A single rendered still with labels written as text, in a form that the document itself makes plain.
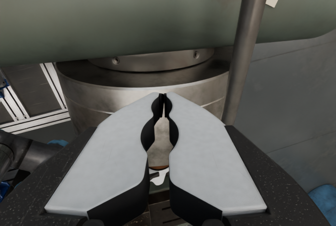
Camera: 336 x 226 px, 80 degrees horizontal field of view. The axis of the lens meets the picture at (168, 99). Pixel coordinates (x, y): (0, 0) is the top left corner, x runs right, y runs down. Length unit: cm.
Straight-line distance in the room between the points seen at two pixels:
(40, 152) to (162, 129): 41
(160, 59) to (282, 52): 183
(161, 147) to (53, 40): 17
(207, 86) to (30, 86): 126
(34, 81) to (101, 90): 117
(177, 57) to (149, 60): 4
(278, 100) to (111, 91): 213
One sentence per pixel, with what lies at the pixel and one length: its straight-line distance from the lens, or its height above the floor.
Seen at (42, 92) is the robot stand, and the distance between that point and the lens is 142.
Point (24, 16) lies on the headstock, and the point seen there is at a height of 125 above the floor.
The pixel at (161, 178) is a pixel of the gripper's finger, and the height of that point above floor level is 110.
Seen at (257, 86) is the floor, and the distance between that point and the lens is 204.
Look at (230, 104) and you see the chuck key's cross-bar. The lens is 16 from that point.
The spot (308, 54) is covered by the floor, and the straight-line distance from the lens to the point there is 227.
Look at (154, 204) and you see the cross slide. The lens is 85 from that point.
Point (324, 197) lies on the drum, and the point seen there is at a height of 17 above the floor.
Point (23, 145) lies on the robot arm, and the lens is 61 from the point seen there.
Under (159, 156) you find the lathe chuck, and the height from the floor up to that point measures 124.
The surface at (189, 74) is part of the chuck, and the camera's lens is 26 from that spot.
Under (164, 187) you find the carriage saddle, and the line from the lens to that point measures 87.
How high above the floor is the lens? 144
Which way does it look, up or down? 58 degrees down
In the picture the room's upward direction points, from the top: 152 degrees clockwise
